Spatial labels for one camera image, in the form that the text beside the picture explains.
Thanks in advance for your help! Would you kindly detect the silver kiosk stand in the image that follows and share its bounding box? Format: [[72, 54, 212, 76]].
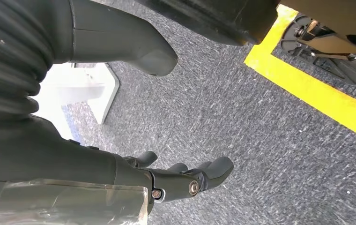
[[30, 62, 120, 140]]

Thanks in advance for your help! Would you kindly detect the black robot foot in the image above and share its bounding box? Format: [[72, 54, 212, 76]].
[[134, 0, 280, 46]]

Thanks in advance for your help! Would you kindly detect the yellow floor tape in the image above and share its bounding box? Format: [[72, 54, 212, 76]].
[[244, 4, 356, 145]]

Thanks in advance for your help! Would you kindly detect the metal support frame base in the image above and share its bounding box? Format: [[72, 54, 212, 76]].
[[280, 0, 356, 86]]

